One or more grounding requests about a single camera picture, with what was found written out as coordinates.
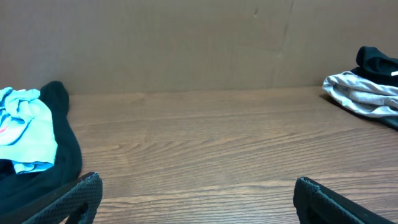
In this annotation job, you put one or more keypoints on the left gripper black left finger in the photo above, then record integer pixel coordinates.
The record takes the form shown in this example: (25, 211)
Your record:
(73, 203)

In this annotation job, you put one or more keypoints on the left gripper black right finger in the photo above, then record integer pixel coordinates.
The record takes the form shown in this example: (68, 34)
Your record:
(317, 204)

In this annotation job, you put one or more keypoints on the light blue t-shirt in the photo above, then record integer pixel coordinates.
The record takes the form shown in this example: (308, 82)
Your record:
(27, 136)

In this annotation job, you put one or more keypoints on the black shirt on left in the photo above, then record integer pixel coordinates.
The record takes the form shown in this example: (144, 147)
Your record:
(18, 190)

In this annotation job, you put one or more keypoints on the grey denim folded garment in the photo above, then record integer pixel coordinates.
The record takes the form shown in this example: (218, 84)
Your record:
(389, 121)

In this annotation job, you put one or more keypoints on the beige folded garment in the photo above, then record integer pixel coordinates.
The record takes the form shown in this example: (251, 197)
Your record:
(361, 95)

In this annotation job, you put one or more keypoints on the black folded garment on pile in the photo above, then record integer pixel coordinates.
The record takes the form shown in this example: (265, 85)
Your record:
(376, 66)

